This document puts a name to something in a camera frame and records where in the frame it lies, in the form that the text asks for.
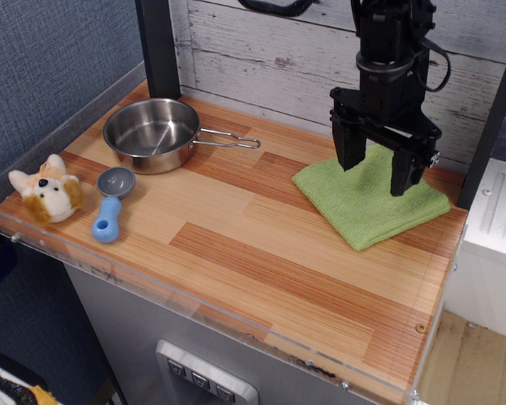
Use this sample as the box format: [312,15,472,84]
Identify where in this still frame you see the blue grey toy spoon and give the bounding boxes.
[91,166,136,244]

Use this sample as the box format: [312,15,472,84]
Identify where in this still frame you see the plush dog head toy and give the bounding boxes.
[8,154,84,224]

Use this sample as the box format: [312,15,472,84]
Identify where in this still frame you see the green towel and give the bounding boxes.
[293,144,450,251]

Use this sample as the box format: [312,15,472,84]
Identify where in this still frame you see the dark vertical frame post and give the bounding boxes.
[135,0,181,100]

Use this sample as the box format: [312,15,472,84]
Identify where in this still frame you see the yellow object at corner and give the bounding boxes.
[14,386,59,405]

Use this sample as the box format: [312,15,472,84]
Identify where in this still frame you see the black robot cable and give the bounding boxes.
[238,0,453,93]

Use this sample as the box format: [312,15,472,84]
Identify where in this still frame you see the dark right frame post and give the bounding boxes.
[456,67,506,210]

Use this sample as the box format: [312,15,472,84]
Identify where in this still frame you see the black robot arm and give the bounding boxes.
[331,1,442,197]

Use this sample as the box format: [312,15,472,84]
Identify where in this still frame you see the grey cabinet with buttons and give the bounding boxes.
[67,266,408,404]

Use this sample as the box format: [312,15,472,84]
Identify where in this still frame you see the clear acrylic table guard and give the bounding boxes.
[0,77,467,404]

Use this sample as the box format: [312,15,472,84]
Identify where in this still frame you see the white side cabinet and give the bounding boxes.
[444,159,506,336]

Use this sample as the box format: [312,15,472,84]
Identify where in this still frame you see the stainless steel pan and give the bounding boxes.
[103,98,261,175]

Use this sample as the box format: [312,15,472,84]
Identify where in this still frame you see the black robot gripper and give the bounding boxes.
[330,68,442,197]

